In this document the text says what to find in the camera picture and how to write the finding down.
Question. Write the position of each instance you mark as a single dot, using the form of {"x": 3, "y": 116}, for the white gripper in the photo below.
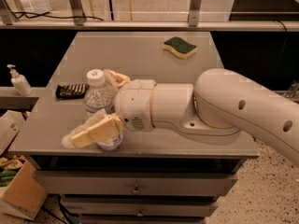
{"x": 134, "y": 104}

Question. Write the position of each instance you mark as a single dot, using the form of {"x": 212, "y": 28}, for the clear blue-labelled plastic bottle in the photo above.
{"x": 99, "y": 97}

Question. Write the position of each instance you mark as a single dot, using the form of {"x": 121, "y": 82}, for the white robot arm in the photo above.
{"x": 214, "y": 110}

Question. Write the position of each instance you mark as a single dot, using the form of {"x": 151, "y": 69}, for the white pump dispenser bottle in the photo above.
{"x": 19, "y": 81}

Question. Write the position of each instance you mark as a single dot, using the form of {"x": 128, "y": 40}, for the black snack bar wrapper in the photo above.
{"x": 72, "y": 91}

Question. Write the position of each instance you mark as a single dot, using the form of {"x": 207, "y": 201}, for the green and yellow sponge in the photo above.
{"x": 179, "y": 47}

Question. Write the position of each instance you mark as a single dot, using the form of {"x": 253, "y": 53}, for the grey drawer cabinet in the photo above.
{"x": 137, "y": 55}

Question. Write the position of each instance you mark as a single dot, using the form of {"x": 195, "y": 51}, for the top grey drawer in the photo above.
{"x": 135, "y": 184}

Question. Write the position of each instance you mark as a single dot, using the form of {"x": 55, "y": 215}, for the grey drawer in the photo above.
{"x": 139, "y": 207}
{"x": 135, "y": 184}

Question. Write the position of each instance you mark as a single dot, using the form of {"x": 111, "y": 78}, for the white paper box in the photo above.
{"x": 10, "y": 125}

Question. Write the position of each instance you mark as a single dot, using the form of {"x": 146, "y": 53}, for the cardboard box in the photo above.
{"x": 23, "y": 197}

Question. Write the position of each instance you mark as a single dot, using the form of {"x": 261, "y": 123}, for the metal shelf rail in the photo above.
{"x": 242, "y": 26}

